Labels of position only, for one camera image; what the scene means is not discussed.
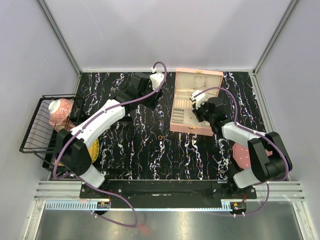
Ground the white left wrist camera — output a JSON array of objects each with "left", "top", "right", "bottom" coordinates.
[{"left": 149, "top": 72, "right": 165, "bottom": 90}]

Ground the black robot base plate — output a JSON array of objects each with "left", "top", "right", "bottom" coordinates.
[{"left": 79, "top": 178, "right": 258, "bottom": 209}]

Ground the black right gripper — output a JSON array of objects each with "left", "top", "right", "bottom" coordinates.
[{"left": 192, "top": 99, "right": 214, "bottom": 123}]

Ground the crystal rhinestone necklace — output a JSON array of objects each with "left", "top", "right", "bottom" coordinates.
[{"left": 193, "top": 73, "right": 209, "bottom": 90}]

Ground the pink polka dot plate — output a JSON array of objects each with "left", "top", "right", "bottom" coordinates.
[{"left": 232, "top": 143, "right": 273, "bottom": 170}]

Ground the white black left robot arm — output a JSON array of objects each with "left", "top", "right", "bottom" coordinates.
[{"left": 55, "top": 72, "right": 166, "bottom": 198}]

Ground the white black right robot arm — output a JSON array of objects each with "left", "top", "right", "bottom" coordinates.
[{"left": 190, "top": 96, "right": 293, "bottom": 199}]

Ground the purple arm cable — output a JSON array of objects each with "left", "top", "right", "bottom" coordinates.
[
  {"left": 52, "top": 61, "right": 168, "bottom": 228},
  {"left": 194, "top": 86, "right": 291, "bottom": 217}
]

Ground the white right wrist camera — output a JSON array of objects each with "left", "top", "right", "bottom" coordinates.
[{"left": 189, "top": 90, "right": 206, "bottom": 109}]

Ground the black wire dish rack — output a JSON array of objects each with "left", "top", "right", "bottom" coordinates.
[{"left": 19, "top": 94, "right": 85, "bottom": 171}]

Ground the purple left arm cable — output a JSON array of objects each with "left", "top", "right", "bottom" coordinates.
[{"left": 52, "top": 61, "right": 168, "bottom": 228}]

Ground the yellow woven mat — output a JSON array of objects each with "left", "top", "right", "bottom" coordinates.
[{"left": 88, "top": 138, "right": 100, "bottom": 163}]

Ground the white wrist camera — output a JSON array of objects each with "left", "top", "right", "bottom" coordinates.
[
  {"left": 149, "top": 72, "right": 165, "bottom": 90},
  {"left": 189, "top": 90, "right": 206, "bottom": 109}
]

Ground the pink patterned ceramic bowl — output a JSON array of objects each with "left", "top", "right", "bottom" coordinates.
[{"left": 48, "top": 98, "right": 73, "bottom": 126}]

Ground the pink jewelry box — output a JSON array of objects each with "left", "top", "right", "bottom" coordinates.
[{"left": 169, "top": 68, "right": 224, "bottom": 137}]

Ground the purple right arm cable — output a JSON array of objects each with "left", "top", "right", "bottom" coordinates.
[{"left": 194, "top": 86, "right": 291, "bottom": 217}]

